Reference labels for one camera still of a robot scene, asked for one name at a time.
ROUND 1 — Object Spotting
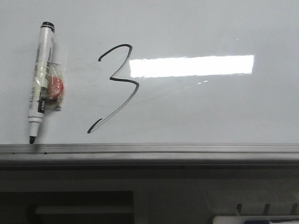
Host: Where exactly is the red magnet taped to marker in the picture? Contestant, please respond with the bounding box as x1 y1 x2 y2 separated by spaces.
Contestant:
46 63 65 111

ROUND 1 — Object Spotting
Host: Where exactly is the black whiteboard marker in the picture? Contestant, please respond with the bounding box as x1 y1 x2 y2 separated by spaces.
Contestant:
28 21 55 144

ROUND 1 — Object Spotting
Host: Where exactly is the white whiteboard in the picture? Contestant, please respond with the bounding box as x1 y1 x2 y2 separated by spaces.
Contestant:
0 0 299 144

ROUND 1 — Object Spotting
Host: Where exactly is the white eraser in tray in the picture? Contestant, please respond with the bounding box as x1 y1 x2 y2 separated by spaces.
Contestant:
212 215 299 224

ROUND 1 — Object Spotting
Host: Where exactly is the aluminium whiteboard frame rail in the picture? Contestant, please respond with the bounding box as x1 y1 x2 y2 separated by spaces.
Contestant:
0 143 299 167

